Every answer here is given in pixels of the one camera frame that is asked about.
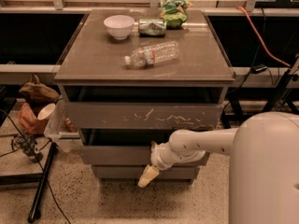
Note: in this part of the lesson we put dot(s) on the clear plastic water bottle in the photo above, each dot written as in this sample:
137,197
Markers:
152,54

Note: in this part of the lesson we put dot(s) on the white bowl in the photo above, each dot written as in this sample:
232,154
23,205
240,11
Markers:
119,26

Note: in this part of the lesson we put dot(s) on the grey bottom drawer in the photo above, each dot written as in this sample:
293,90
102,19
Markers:
179,172

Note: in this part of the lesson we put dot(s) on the grey top drawer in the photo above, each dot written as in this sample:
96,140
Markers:
88,115

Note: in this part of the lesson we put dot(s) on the grey drawer cabinet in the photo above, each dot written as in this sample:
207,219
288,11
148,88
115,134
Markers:
123,95

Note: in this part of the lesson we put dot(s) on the black power adapter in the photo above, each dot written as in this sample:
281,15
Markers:
257,69

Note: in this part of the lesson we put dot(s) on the white cup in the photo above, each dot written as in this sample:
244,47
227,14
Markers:
46,111

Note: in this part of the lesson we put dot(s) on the orange cloth bag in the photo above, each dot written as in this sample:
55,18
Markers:
29,122

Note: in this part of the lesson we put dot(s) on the green soda can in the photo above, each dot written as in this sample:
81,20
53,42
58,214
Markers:
151,27

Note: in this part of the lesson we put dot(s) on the clear plastic bin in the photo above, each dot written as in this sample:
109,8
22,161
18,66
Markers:
58,132

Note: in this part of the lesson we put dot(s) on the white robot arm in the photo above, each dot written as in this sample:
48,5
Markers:
264,165

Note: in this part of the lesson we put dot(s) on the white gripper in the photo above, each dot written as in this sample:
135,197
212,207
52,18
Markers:
158,159

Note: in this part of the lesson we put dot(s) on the small grey device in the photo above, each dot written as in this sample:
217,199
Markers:
27,144

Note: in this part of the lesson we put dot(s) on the green chip bag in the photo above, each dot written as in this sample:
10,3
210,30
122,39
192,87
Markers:
174,12

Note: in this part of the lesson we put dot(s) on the black table leg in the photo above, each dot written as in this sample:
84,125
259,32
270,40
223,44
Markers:
34,213

